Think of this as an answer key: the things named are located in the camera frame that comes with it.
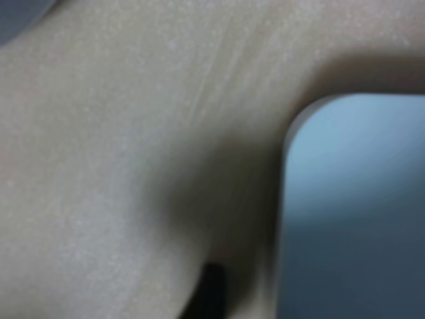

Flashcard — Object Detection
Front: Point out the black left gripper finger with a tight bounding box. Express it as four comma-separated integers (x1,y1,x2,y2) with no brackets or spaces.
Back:
189,263,224,318

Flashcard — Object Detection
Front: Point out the white eraser box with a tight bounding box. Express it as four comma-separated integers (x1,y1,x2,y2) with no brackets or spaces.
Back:
276,94,424,318

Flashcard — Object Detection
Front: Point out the peach tablecloth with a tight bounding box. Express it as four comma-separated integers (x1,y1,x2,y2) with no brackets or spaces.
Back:
1,1,424,318

